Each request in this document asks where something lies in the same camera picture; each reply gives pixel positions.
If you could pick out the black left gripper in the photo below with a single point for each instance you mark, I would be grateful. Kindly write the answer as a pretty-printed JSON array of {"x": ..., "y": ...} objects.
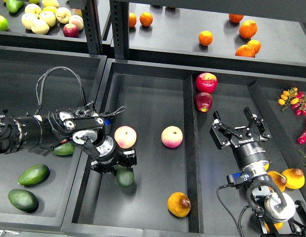
[{"x": 111, "y": 155}]

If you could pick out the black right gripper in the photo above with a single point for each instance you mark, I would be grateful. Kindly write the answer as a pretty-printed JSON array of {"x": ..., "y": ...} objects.
[{"x": 246, "y": 142}]

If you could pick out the dark green avocado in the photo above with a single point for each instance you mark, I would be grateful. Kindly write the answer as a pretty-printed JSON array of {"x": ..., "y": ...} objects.
[{"x": 124, "y": 177}]

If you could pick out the yellow pear with brown end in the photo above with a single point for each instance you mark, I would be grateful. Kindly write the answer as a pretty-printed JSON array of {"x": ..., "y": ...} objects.
[{"x": 179, "y": 204}]

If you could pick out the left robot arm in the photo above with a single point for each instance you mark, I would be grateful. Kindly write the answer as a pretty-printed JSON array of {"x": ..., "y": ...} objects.
[{"x": 82, "y": 126}]

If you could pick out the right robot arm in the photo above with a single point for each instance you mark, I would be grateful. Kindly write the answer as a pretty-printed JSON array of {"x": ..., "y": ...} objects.
[{"x": 270, "y": 205}]

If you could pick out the green avocado lower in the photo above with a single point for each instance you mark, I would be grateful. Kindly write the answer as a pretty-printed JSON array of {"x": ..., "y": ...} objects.
[{"x": 65, "y": 149}]

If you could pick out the yellow pear centre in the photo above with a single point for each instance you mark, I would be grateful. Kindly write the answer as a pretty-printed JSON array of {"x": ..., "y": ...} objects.
[{"x": 279, "y": 179}]

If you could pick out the light green avocado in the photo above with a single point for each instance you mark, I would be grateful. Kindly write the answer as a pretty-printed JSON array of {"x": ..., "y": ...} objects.
[{"x": 33, "y": 175}]

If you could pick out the dark green avocado corner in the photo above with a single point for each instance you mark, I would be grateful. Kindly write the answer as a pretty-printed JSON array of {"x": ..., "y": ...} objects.
[{"x": 23, "y": 200}]

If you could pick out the pale yellow pear front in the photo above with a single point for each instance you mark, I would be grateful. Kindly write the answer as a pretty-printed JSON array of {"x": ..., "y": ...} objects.
[{"x": 40, "y": 27}]

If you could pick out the pale yellow pear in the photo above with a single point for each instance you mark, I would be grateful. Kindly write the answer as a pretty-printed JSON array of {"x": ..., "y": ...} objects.
[
  {"x": 40, "y": 27},
  {"x": 27, "y": 20},
  {"x": 48, "y": 17},
  {"x": 33, "y": 9},
  {"x": 63, "y": 15}
]

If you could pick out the pale yellow pear right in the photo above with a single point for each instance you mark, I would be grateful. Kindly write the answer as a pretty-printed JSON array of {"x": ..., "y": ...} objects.
[{"x": 63, "y": 15}]

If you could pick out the pale yellow pear middle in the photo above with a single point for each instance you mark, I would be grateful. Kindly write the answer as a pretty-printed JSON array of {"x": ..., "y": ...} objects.
[{"x": 48, "y": 17}]

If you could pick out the pale yellow pear left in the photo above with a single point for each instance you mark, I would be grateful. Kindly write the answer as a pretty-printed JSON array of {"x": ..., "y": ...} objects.
[{"x": 27, "y": 20}]

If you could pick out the pale yellow pear back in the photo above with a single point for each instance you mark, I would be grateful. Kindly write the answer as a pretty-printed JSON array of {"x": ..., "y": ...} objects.
[{"x": 33, "y": 9}]

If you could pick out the pink apple left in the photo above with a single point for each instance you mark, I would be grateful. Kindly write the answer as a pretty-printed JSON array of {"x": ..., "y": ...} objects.
[{"x": 125, "y": 136}]

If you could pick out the pink apple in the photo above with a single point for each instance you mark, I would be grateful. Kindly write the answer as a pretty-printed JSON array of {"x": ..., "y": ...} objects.
[
  {"x": 125, "y": 136},
  {"x": 172, "y": 136}
]

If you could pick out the dark red apple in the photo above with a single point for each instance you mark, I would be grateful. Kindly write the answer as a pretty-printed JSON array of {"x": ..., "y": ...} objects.
[{"x": 203, "y": 101}]

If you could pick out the bright red apple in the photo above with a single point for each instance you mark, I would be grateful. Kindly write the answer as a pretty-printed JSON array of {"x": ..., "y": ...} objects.
[{"x": 206, "y": 82}]

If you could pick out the black centre tray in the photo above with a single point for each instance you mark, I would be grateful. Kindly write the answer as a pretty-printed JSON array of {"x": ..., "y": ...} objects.
[{"x": 158, "y": 96}]

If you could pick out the black tray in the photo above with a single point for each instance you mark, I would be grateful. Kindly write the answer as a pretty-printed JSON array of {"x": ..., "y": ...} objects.
[
  {"x": 20, "y": 68},
  {"x": 158, "y": 96}
]

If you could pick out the pink apple right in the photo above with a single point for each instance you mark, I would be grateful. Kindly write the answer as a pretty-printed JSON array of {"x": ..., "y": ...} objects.
[{"x": 172, "y": 136}]

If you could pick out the cherry tomato bunch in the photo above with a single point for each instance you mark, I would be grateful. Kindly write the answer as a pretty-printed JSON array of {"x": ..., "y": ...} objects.
[{"x": 295, "y": 99}]

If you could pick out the orange front right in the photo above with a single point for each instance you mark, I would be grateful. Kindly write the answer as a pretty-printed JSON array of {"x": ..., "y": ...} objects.
[{"x": 245, "y": 51}]

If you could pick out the small orange right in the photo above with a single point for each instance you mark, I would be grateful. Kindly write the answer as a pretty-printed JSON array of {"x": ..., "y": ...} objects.
[{"x": 256, "y": 44}]

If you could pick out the orange on shelf middle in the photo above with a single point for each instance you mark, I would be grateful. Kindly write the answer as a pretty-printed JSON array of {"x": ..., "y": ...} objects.
[{"x": 205, "y": 38}]

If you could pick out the black left tray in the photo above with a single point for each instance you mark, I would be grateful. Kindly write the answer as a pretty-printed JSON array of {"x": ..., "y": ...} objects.
[{"x": 20, "y": 68}]

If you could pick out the large orange on shelf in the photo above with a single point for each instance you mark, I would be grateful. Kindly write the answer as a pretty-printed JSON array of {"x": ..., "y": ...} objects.
[{"x": 248, "y": 29}]

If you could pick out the orange at shelf top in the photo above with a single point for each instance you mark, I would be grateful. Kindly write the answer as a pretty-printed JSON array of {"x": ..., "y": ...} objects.
[{"x": 235, "y": 18}]

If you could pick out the orange on shelf left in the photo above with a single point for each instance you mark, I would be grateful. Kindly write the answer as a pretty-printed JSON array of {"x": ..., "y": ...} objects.
[{"x": 132, "y": 20}]

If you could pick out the red apple on shelf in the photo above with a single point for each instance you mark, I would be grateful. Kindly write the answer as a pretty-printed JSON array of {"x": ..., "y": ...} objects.
[{"x": 71, "y": 31}]

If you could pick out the pink peach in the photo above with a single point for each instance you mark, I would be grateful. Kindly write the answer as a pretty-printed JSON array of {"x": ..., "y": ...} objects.
[{"x": 77, "y": 20}]

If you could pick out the green apple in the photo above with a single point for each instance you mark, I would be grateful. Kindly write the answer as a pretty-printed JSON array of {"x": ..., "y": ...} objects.
[{"x": 3, "y": 24}]

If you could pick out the green pepper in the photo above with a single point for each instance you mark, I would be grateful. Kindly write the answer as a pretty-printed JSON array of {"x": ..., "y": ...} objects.
[{"x": 13, "y": 6}]

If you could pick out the black shelf post right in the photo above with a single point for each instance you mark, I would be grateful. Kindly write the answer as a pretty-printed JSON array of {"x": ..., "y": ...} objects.
[{"x": 120, "y": 27}]

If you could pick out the black shelf post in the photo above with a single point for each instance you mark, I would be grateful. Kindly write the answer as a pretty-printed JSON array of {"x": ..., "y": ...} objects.
[
  {"x": 120, "y": 27},
  {"x": 92, "y": 27}
]

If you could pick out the black shelf post left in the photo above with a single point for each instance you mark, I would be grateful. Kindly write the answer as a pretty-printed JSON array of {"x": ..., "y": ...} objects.
[{"x": 92, "y": 27}]

